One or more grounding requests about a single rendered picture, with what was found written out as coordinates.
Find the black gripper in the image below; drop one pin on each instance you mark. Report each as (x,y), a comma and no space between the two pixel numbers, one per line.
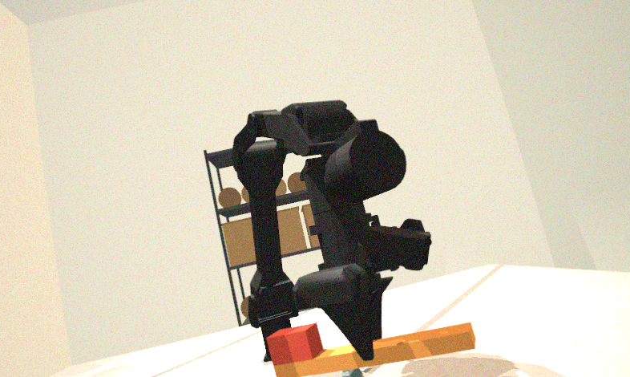
(349,295)

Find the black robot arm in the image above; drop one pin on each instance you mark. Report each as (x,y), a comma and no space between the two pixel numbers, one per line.
(359,162)

